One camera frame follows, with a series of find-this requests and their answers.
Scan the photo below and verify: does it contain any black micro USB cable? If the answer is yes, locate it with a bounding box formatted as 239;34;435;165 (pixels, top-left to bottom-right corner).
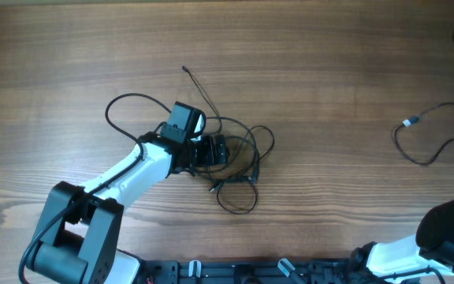
391;101;454;166

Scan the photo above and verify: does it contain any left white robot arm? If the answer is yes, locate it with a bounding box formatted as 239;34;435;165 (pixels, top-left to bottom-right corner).
18;103;229;283

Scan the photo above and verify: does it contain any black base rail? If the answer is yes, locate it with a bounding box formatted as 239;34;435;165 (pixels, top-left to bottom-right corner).
135;259;388;284

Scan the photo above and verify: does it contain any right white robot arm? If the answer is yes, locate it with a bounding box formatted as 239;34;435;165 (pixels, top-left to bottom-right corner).
344;200;454;283

